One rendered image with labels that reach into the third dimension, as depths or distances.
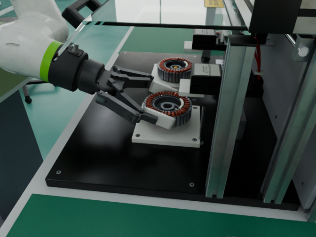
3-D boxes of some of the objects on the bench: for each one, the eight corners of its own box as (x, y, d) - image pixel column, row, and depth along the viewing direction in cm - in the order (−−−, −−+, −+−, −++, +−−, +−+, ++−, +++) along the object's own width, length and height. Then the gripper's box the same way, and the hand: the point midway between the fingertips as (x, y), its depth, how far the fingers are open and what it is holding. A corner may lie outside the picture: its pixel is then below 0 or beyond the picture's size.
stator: (139, 127, 60) (139, 114, 58) (147, 100, 69) (147, 87, 67) (190, 131, 59) (192, 118, 57) (191, 104, 68) (193, 91, 66)
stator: (157, 83, 79) (157, 72, 77) (157, 67, 88) (156, 56, 86) (195, 83, 80) (196, 71, 77) (191, 67, 89) (192, 56, 86)
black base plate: (47, 186, 53) (44, 178, 51) (121, 56, 104) (121, 50, 103) (297, 211, 48) (301, 203, 47) (246, 62, 100) (247, 56, 98)
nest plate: (147, 88, 79) (147, 84, 79) (154, 67, 92) (154, 63, 91) (199, 91, 78) (199, 88, 77) (199, 69, 90) (199, 65, 89)
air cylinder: (219, 138, 61) (222, 118, 58) (217, 119, 67) (220, 100, 64) (241, 140, 61) (247, 120, 57) (238, 120, 67) (242, 101, 63)
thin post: (195, 145, 59) (200, 107, 53) (195, 140, 61) (200, 103, 55) (203, 146, 59) (208, 108, 53) (203, 141, 60) (208, 103, 54)
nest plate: (131, 142, 60) (131, 138, 59) (142, 105, 72) (142, 101, 71) (199, 147, 59) (200, 143, 58) (199, 109, 71) (200, 105, 70)
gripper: (64, 85, 48) (178, 128, 51) (101, 39, 67) (184, 72, 70) (58, 116, 53) (164, 154, 55) (95, 65, 71) (172, 95, 74)
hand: (167, 106), depth 62 cm, fingers closed on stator, 11 cm apart
